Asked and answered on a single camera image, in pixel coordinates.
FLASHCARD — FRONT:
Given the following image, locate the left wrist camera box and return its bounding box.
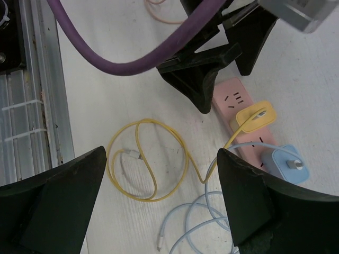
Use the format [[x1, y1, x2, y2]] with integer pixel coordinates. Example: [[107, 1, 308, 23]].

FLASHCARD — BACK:
[[258, 0, 338, 33]]

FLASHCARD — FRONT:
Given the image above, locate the orange pink charging cable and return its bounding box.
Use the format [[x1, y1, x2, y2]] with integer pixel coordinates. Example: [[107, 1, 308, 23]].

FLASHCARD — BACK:
[[144, 0, 186, 25]]

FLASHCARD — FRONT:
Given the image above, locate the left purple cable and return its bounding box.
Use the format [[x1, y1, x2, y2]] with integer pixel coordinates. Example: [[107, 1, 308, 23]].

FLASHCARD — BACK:
[[46, 0, 228, 78]]

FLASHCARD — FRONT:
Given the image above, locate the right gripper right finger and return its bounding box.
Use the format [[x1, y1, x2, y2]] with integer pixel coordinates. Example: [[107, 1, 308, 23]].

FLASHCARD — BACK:
[[217, 149, 338, 253]]

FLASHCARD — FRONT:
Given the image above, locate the blue charger plug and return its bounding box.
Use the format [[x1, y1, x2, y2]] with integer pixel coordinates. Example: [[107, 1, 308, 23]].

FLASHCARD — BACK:
[[261, 148, 309, 185]]

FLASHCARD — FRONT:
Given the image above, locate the yellow charger plug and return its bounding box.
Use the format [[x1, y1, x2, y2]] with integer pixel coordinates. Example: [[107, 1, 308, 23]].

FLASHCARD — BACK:
[[229, 101, 276, 134]]

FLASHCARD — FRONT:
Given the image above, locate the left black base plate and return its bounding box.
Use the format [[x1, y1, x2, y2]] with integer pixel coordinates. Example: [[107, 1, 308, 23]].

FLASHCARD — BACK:
[[1, 1, 26, 74]]

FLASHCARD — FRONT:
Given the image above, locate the pink power strip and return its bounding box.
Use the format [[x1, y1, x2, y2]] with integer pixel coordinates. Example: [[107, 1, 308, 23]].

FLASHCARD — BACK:
[[212, 78, 278, 170]]

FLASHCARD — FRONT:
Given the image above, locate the blue charging cable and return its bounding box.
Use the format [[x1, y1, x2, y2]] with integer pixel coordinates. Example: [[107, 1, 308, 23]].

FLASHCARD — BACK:
[[156, 142, 281, 254]]

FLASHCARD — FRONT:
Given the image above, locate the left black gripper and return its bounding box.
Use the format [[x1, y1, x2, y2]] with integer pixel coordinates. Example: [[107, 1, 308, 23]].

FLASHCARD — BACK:
[[157, 1, 278, 114]]

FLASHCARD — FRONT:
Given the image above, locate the aluminium rail frame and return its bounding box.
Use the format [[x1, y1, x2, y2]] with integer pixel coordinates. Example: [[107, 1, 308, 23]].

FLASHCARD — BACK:
[[1, 1, 75, 185]]

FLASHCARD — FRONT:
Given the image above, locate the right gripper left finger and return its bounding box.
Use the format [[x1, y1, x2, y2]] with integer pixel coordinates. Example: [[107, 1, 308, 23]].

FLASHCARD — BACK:
[[1, 146, 106, 253]]

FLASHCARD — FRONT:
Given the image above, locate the yellow charging cable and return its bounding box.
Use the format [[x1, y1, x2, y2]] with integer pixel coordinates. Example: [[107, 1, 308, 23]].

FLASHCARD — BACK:
[[106, 112, 263, 203]]

